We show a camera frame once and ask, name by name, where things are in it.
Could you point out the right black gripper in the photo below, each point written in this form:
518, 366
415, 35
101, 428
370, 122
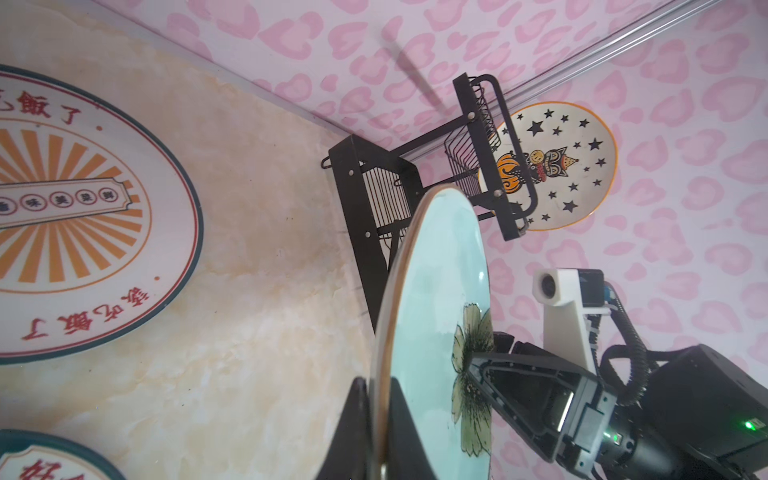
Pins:
563, 415

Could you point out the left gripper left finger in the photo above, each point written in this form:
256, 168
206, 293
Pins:
349, 454

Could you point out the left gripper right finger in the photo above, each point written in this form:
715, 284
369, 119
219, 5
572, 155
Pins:
406, 457

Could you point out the light teal flower plate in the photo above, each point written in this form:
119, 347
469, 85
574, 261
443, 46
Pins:
434, 316

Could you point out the star and cat plate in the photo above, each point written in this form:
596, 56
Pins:
569, 156

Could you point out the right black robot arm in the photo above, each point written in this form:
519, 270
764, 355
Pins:
701, 416

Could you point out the green rim lettered plate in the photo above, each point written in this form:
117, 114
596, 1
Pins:
33, 455

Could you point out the small orange sunburst plate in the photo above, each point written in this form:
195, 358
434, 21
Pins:
101, 227

